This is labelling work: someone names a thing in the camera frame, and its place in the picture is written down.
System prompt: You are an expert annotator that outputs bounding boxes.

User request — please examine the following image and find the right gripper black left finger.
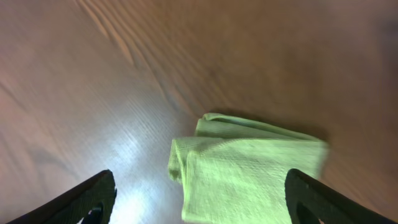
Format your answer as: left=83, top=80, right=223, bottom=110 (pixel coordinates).
left=7, top=170, right=117, bottom=224

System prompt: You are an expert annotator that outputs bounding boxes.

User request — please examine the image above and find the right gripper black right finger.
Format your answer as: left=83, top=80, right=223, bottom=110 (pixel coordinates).
left=285, top=169, right=397, bottom=224

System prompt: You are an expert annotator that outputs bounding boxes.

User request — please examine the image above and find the light green microfiber cloth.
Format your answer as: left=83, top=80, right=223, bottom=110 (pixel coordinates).
left=168, top=113, right=328, bottom=223

